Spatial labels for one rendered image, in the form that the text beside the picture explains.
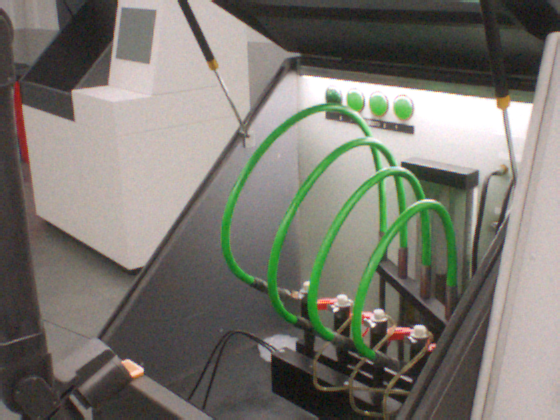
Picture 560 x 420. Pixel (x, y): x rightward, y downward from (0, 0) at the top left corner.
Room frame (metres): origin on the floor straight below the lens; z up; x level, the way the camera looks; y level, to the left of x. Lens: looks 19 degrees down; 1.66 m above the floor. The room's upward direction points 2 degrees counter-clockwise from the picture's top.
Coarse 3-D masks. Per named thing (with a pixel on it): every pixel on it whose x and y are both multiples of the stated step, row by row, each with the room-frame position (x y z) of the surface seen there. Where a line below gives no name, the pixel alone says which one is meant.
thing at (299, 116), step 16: (304, 112) 1.23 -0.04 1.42; (352, 112) 1.31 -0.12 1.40; (288, 128) 1.21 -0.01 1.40; (368, 128) 1.33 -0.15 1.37; (256, 160) 1.16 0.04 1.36; (240, 176) 1.15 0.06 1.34; (240, 192) 1.14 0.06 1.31; (384, 192) 1.37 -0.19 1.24; (384, 208) 1.37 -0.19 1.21; (224, 224) 1.12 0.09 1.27; (384, 224) 1.37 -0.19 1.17; (224, 240) 1.12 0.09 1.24; (224, 256) 1.12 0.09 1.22; (240, 272) 1.13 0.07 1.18
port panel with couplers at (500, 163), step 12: (504, 144) 1.28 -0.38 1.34; (516, 144) 1.26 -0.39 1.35; (504, 156) 1.28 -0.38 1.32; (516, 156) 1.26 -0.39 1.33; (492, 168) 1.29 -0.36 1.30; (504, 168) 1.27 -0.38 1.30; (492, 180) 1.29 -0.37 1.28; (504, 180) 1.28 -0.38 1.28; (492, 192) 1.29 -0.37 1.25; (504, 192) 1.28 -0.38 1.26; (492, 204) 1.29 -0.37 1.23; (492, 216) 1.29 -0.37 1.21; (492, 228) 1.26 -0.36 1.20; (492, 240) 1.29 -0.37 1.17
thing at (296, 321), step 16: (352, 144) 1.19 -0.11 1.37; (368, 144) 1.22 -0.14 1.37; (384, 144) 1.24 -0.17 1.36; (400, 176) 1.27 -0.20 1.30; (304, 192) 1.12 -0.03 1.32; (400, 192) 1.27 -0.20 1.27; (288, 208) 1.10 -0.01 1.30; (400, 208) 1.28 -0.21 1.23; (288, 224) 1.09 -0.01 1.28; (400, 240) 1.28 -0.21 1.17; (272, 256) 1.08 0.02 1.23; (400, 256) 1.28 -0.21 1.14; (272, 272) 1.07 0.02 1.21; (400, 272) 1.28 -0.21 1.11; (272, 288) 1.07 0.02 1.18; (272, 304) 1.08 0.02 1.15; (288, 320) 1.09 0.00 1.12; (304, 320) 1.11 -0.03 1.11; (320, 336) 1.14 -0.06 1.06
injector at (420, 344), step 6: (426, 336) 1.06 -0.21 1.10; (420, 342) 1.05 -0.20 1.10; (426, 342) 1.05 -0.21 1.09; (414, 348) 1.05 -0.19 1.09; (420, 348) 1.05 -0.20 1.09; (414, 354) 1.05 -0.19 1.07; (426, 354) 1.05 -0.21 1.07; (420, 360) 1.05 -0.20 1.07; (426, 360) 1.05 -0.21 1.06; (414, 366) 1.05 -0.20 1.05; (420, 366) 1.05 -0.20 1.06; (414, 372) 1.04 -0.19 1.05; (420, 372) 1.05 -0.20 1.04; (414, 378) 1.05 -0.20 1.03; (414, 384) 1.06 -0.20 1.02
